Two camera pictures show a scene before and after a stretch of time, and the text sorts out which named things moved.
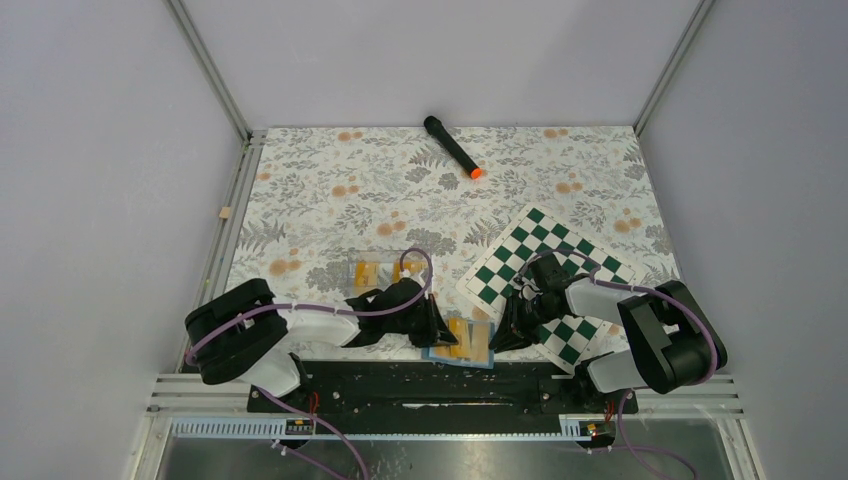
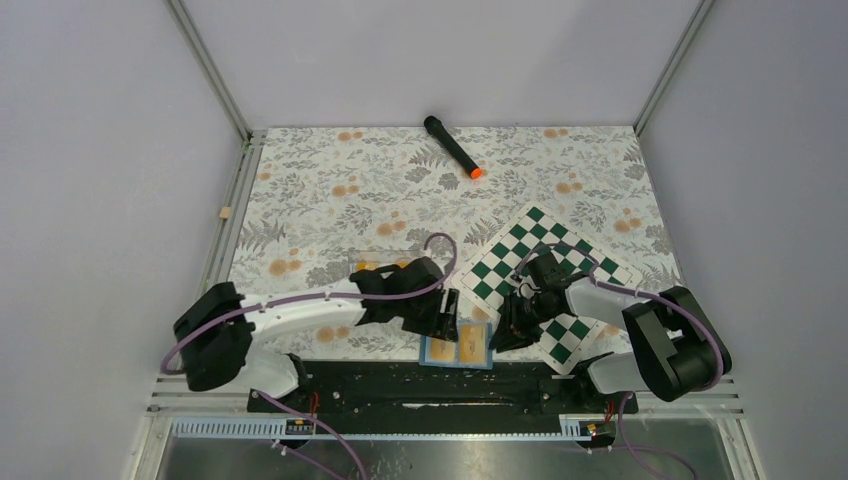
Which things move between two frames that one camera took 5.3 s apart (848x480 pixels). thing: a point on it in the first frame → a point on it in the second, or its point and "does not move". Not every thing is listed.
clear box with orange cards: x=370 y=270 does not move
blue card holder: x=475 y=348 does not move
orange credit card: x=479 y=342 does not move
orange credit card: x=459 y=328 → x=442 y=350
